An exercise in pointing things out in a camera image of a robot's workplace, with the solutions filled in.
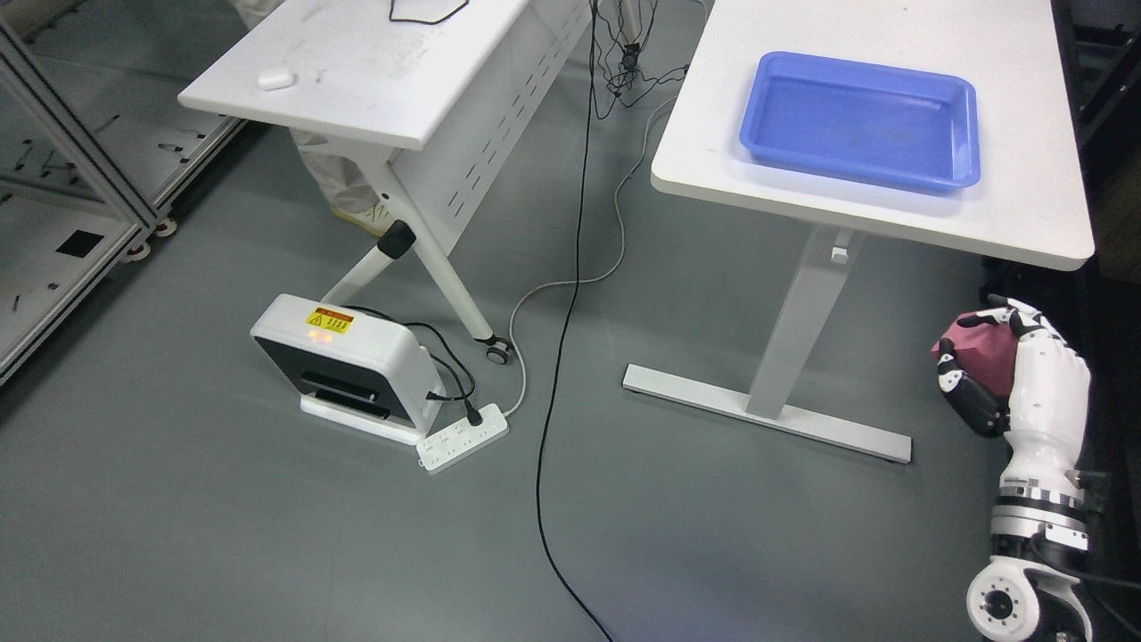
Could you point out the white standing desk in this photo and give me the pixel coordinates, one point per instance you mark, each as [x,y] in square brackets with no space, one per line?
[1029,205]

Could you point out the white power strip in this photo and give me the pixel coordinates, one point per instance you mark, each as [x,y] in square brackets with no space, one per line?
[457,441]

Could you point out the white box appliance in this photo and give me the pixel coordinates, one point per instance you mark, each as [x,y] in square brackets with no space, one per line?
[353,369]

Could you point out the aluminium frame rack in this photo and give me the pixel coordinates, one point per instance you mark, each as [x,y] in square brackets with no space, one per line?
[95,147]

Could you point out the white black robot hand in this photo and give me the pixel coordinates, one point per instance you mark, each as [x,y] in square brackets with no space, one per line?
[1044,417]

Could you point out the pink block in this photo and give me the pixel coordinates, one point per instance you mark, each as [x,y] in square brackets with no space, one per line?
[986,352]

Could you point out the white folding table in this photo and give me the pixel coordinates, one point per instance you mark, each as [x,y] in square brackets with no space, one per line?
[427,98]

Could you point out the blue tray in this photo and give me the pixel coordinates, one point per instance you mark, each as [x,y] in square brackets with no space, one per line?
[878,125]

